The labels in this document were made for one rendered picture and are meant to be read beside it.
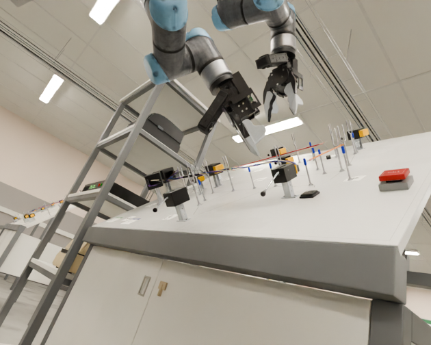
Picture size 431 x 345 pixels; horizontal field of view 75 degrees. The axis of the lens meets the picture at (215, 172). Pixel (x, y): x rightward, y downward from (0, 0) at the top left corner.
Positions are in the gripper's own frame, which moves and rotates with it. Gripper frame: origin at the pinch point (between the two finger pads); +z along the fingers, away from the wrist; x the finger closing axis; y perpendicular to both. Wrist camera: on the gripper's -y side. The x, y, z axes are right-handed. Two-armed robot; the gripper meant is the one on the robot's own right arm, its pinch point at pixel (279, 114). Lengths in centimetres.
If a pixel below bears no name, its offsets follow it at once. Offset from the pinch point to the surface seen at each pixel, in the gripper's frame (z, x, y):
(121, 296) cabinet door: 54, 41, -23
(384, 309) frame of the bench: 42, -30, -18
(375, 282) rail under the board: 39, -30, -21
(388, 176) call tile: 19.9, -25.3, 4.0
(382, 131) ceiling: -94, 69, 321
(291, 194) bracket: 22.5, -1.1, 3.7
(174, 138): -21, 100, 31
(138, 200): 20, 97, 8
